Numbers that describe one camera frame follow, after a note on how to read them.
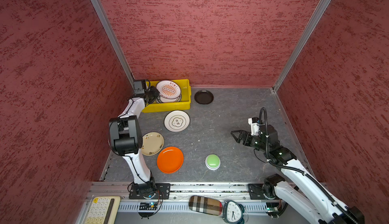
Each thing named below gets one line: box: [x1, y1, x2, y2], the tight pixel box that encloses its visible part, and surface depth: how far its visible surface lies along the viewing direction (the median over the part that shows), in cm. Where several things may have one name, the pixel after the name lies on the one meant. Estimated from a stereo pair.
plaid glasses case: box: [188, 195, 223, 216], surface depth 69 cm
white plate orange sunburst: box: [156, 80, 182, 100], surface depth 105 cm
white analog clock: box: [221, 200, 245, 224], surface depth 67 cm
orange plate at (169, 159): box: [156, 145, 184, 174], surface depth 86 cm
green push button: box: [204, 154, 221, 171], surface depth 84 cm
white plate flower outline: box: [164, 109, 191, 133], surface depth 102 cm
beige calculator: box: [84, 195, 121, 224], surface depth 69 cm
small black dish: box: [194, 89, 214, 105], surface depth 116 cm
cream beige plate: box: [141, 131, 165, 157], surface depth 92 cm
